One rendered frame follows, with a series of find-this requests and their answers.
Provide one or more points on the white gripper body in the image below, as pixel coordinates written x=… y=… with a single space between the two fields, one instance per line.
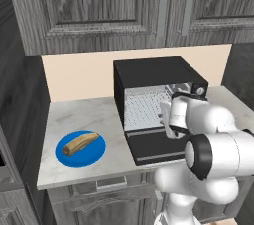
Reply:
x=166 y=114

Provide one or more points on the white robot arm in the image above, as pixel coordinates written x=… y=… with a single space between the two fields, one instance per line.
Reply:
x=215 y=149

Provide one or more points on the black toaster oven door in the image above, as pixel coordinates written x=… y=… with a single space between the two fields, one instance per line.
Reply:
x=155 y=144

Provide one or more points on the black toaster oven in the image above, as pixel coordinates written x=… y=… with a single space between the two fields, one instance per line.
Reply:
x=152 y=70

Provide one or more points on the brown baguette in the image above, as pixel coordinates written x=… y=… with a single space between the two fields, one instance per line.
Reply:
x=79 y=143

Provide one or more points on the blue round plate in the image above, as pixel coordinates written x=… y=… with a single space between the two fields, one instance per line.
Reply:
x=82 y=156

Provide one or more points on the grey wood base cupboard door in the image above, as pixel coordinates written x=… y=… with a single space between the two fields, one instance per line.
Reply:
x=99 y=212

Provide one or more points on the narrow grey wood cupboard door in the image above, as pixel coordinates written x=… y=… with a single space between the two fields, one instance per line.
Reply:
x=225 y=1

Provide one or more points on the wide grey wood cupboard door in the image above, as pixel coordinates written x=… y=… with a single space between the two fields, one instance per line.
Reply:
x=92 y=4

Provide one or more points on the grey wood drawer front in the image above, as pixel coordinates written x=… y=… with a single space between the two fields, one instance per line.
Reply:
x=82 y=191

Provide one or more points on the dark grey tall cabinet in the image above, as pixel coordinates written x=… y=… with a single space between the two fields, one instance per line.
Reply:
x=16 y=110

